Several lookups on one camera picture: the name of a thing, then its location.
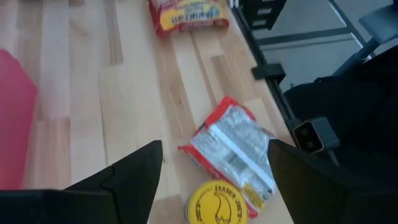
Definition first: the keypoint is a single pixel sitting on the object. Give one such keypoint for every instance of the grey stool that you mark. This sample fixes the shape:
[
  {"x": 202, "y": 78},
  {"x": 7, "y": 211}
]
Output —
[{"x": 379, "y": 21}]

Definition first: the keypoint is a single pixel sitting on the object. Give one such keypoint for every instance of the red rectangular plastic tray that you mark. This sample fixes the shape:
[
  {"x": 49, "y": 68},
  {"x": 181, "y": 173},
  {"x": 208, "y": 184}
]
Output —
[{"x": 15, "y": 124}]

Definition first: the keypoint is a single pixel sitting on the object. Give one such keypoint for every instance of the red orange ramen packet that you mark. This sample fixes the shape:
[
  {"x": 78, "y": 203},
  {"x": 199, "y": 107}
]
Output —
[{"x": 186, "y": 15}]

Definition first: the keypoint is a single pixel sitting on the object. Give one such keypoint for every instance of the small black table camera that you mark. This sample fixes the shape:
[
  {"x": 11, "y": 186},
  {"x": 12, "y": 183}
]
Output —
[{"x": 326, "y": 133}]

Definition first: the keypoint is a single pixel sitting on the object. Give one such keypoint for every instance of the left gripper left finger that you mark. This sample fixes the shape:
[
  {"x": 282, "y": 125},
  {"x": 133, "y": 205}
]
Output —
[{"x": 136, "y": 180}]

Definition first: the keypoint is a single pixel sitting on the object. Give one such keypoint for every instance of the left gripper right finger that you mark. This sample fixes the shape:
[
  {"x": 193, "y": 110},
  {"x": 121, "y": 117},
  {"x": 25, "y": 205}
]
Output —
[{"x": 311, "y": 193}]

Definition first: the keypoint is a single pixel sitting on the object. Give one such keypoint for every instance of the red ramen packet silver back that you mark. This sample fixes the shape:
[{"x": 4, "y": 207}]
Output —
[{"x": 233, "y": 146}]

